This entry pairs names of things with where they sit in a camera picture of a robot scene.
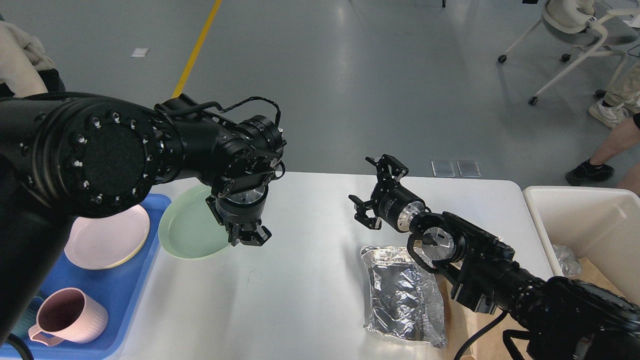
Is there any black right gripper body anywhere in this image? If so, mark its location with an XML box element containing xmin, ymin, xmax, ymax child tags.
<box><xmin>375</xmin><ymin>185</ymin><xmax>426</xmax><ymax>233</ymax></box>

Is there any person in cream sweater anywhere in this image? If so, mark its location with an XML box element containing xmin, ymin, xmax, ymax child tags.
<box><xmin>0</xmin><ymin>20</ymin><xmax>66</xmax><ymax>98</ymax></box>

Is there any pink ceramic mug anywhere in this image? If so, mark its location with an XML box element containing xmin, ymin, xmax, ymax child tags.
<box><xmin>28</xmin><ymin>287</ymin><xmax>109</xmax><ymax>347</ymax></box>

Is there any dark green ceramic mug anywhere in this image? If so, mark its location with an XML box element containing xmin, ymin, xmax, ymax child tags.
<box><xmin>11</xmin><ymin>292</ymin><xmax>46</xmax><ymax>339</ymax></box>

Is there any brown paper bag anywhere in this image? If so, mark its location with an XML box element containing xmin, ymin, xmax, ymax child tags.
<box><xmin>439</xmin><ymin>257</ymin><xmax>627</xmax><ymax>360</ymax></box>

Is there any white office chair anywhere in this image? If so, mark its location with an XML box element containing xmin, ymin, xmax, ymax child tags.
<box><xmin>497</xmin><ymin>0</ymin><xmax>639</xmax><ymax>106</ymax></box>

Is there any green ceramic plate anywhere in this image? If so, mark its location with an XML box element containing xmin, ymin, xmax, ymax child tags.
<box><xmin>158</xmin><ymin>184</ymin><xmax>230</xmax><ymax>260</ymax></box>

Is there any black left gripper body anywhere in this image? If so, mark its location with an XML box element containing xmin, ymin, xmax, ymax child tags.
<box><xmin>217</xmin><ymin>186</ymin><xmax>269</xmax><ymax>235</ymax></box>

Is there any person in white shorts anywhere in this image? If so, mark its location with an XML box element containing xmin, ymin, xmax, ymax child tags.
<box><xmin>565</xmin><ymin>113</ymin><xmax>640</xmax><ymax>186</ymax></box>

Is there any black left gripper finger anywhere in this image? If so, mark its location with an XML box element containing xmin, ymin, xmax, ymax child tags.
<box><xmin>205</xmin><ymin>196</ymin><xmax>225</xmax><ymax>227</ymax></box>
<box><xmin>229</xmin><ymin>224</ymin><xmax>272</xmax><ymax>247</ymax></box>

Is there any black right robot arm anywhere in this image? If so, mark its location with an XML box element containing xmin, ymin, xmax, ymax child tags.
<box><xmin>349</xmin><ymin>153</ymin><xmax>639</xmax><ymax>360</ymax></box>

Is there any pink ceramic plate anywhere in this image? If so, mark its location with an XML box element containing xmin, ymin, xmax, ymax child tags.
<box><xmin>64</xmin><ymin>205</ymin><xmax>151</xmax><ymax>271</ymax></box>

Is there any floor socket plate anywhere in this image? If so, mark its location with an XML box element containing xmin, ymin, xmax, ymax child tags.
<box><xmin>456</xmin><ymin>160</ymin><xmax>482</xmax><ymax>178</ymax></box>
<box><xmin>430</xmin><ymin>161</ymin><xmax>457</xmax><ymax>178</ymax></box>

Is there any blue plastic tray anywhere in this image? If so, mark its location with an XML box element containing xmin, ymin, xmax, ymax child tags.
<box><xmin>21</xmin><ymin>193</ymin><xmax>171</xmax><ymax>360</ymax></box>

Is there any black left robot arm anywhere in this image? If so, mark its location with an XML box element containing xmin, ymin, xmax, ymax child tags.
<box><xmin>0</xmin><ymin>92</ymin><xmax>287</xmax><ymax>342</ymax></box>

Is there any silver foil bag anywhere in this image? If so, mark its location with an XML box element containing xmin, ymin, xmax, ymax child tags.
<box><xmin>359</xmin><ymin>245</ymin><xmax>448</xmax><ymax>349</ymax></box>

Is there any white plastic bin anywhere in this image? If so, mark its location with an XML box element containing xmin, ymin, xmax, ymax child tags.
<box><xmin>523</xmin><ymin>186</ymin><xmax>640</xmax><ymax>303</ymax></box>

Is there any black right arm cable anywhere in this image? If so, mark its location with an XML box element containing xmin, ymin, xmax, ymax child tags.
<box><xmin>452</xmin><ymin>310</ymin><xmax>508</xmax><ymax>360</ymax></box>

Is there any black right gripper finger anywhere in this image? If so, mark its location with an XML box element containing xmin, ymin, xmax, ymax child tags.
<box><xmin>365</xmin><ymin>153</ymin><xmax>409</xmax><ymax>190</ymax></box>
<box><xmin>349</xmin><ymin>194</ymin><xmax>382</xmax><ymax>230</ymax></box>

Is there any right floor socket plate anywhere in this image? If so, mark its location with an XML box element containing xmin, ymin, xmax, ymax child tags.
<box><xmin>456</xmin><ymin>160</ymin><xmax>482</xmax><ymax>178</ymax></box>

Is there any person in beige trousers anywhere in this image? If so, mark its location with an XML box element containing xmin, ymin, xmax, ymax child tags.
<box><xmin>588</xmin><ymin>61</ymin><xmax>640</xmax><ymax>129</ymax></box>

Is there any left floor socket plate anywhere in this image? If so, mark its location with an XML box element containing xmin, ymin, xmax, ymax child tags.
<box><xmin>430</xmin><ymin>161</ymin><xmax>457</xmax><ymax>178</ymax></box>

